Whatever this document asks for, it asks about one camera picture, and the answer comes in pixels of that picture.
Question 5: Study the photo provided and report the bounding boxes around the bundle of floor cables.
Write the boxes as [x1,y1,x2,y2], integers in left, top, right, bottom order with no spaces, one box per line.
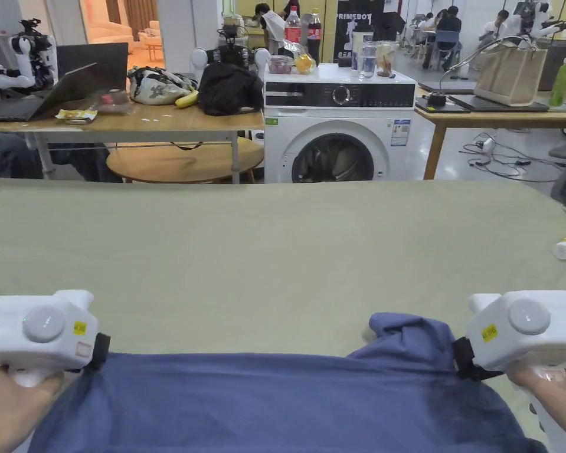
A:
[459,129,566,183]

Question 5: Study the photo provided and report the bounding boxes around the long wooden table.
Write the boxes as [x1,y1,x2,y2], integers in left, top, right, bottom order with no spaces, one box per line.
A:
[0,42,266,185]

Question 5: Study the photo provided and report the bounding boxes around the white and black robot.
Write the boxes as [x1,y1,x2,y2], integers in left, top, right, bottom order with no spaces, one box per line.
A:
[513,0,566,45]
[0,18,58,93]
[190,25,272,78]

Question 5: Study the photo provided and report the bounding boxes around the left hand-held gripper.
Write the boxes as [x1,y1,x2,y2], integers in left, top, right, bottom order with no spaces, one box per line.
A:
[0,290,112,388]

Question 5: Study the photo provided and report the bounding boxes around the dark blue shirt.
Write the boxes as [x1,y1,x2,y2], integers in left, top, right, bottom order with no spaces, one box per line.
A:
[27,311,548,453]

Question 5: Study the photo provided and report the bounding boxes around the person's left hand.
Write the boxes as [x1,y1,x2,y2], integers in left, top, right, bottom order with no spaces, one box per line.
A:
[0,365,67,453]

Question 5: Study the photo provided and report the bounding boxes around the person's right hand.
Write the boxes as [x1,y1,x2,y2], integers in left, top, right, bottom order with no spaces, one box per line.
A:
[504,364,566,412]

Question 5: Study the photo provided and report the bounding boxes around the wooden table with beige bag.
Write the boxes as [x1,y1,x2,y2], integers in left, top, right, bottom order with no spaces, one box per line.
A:
[414,28,566,181]

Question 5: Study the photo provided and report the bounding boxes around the round wooden table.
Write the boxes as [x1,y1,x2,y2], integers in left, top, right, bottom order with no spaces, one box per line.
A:
[105,136,264,185]

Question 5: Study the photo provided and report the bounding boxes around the bed with pale green sheet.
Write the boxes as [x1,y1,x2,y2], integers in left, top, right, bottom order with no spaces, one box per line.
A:
[0,176,566,453]

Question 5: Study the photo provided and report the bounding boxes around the white washing machine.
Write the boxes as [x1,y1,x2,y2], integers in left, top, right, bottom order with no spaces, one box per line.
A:
[263,6,418,185]

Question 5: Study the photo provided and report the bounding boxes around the group of people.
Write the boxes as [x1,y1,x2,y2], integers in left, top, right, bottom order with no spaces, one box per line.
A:
[414,6,511,71]

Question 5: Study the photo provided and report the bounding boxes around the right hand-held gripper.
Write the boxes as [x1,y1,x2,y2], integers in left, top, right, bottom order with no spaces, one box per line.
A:
[452,290,566,382]

